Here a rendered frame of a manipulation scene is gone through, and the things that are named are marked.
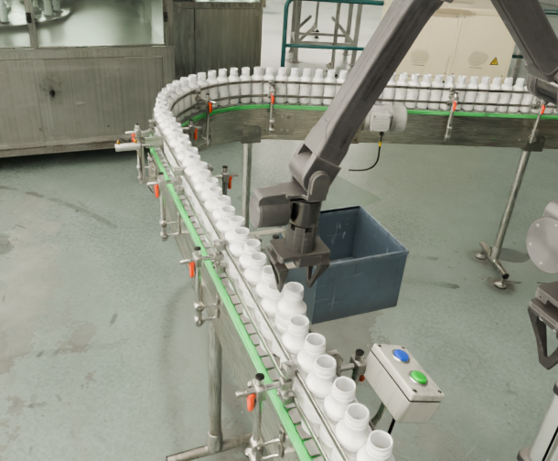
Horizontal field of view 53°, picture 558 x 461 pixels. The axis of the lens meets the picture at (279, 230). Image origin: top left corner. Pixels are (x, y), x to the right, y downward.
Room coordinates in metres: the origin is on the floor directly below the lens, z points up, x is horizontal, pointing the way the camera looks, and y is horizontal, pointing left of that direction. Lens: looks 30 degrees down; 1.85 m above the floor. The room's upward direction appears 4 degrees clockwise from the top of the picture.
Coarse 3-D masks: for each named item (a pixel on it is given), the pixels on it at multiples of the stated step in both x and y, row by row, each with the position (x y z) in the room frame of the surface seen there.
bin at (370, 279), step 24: (336, 216) 1.71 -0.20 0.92; (360, 216) 1.73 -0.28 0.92; (336, 240) 1.71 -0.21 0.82; (360, 240) 1.71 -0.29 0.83; (384, 240) 1.58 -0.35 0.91; (288, 264) 1.37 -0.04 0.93; (336, 264) 1.36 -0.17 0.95; (360, 264) 1.40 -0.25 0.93; (384, 264) 1.43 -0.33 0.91; (312, 288) 1.36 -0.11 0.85; (336, 288) 1.37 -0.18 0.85; (360, 288) 1.41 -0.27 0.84; (384, 288) 1.44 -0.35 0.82; (312, 312) 1.35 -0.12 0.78; (336, 312) 1.37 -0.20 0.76; (360, 312) 1.41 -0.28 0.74
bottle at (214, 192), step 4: (212, 188) 1.37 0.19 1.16; (216, 188) 1.38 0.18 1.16; (220, 188) 1.37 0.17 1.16; (212, 192) 1.35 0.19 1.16; (216, 192) 1.34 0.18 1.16; (220, 192) 1.35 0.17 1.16; (212, 196) 1.34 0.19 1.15; (216, 196) 1.34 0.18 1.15; (208, 200) 1.36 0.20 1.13; (212, 200) 1.34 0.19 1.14; (216, 200) 1.34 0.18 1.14; (208, 204) 1.34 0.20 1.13; (212, 204) 1.34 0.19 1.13; (208, 208) 1.34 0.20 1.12; (212, 208) 1.33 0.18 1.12; (216, 208) 1.33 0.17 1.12; (208, 212) 1.34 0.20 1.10; (208, 220) 1.34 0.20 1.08; (208, 224) 1.34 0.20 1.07; (208, 228) 1.34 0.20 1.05; (208, 232) 1.34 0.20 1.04
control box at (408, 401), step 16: (384, 352) 0.81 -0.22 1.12; (368, 368) 0.81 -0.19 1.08; (384, 368) 0.78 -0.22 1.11; (400, 368) 0.77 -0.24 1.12; (416, 368) 0.79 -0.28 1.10; (384, 384) 0.76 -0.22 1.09; (400, 384) 0.73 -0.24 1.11; (416, 384) 0.73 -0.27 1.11; (432, 384) 0.75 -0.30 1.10; (384, 400) 0.74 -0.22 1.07; (400, 400) 0.71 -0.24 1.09; (416, 400) 0.71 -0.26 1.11; (432, 400) 0.72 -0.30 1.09; (400, 416) 0.70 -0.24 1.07; (416, 416) 0.71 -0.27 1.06
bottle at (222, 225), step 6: (222, 210) 1.24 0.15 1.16; (228, 210) 1.27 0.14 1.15; (234, 210) 1.25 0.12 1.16; (222, 216) 1.24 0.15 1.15; (228, 216) 1.24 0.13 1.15; (222, 222) 1.24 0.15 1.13; (228, 222) 1.24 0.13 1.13; (222, 228) 1.23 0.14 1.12; (228, 228) 1.23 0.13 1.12; (216, 234) 1.25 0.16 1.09; (222, 234) 1.23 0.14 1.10; (222, 252) 1.23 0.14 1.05
